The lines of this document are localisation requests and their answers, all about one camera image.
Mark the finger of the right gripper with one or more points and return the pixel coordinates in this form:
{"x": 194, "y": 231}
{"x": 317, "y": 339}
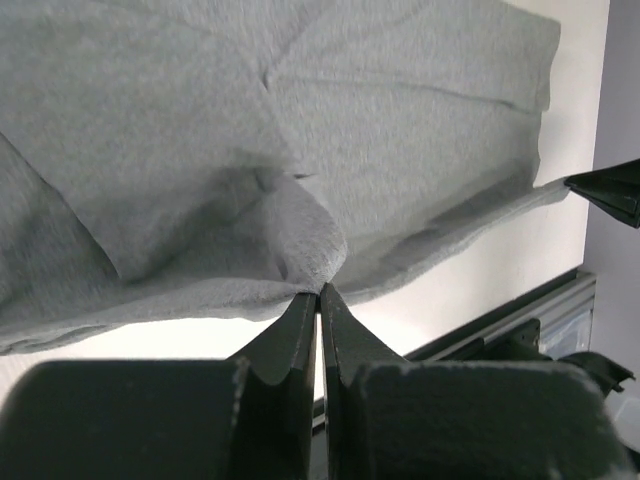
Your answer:
{"x": 614, "y": 190}

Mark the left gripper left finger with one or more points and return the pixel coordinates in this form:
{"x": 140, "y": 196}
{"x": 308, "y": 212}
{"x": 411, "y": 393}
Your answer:
{"x": 247, "y": 417}

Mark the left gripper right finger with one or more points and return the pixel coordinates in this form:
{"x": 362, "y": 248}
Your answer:
{"x": 513, "y": 415}

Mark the grey t shirt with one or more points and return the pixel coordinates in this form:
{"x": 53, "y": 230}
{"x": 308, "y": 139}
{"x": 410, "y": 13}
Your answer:
{"x": 182, "y": 159}

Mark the aluminium rail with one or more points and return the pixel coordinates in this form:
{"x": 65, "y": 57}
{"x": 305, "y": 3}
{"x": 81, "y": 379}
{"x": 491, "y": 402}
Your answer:
{"x": 556, "y": 304}

